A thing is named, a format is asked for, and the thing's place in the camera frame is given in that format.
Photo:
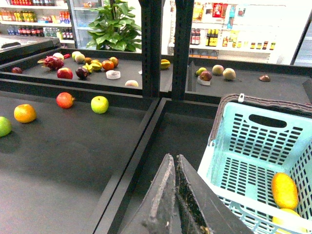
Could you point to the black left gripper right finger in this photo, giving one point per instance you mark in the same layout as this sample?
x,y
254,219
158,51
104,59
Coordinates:
x,y
200,209

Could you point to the yellow mango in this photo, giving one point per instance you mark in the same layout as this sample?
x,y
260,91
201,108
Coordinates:
x,y
284,191

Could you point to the yellow lemon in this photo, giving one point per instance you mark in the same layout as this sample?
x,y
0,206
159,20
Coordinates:
x,y
288,225

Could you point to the black metal shelf post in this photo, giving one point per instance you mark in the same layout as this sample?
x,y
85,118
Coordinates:
x,y
183,24
151,35

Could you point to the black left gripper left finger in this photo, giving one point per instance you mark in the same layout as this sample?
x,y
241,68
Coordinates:
x,y
153,207

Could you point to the red pomegranate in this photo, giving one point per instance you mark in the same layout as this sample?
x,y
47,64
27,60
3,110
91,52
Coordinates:
x,y
65,100

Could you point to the light blue plastic basket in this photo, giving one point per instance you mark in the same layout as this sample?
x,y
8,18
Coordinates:
x,y
251,146

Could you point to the green potted plant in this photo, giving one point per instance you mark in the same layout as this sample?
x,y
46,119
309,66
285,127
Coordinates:
x,y
114,28

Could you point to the orange fruit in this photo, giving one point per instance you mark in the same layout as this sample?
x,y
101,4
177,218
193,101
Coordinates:
x,y
25,113

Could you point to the pink dragon fruit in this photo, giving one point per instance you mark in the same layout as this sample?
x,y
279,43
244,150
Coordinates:
x,y
51,62

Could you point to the red apple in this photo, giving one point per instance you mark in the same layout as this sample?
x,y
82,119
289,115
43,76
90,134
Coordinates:
x,y
65,73

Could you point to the green apple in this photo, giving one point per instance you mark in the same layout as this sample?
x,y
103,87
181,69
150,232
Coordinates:
x,y
99,104
5,126

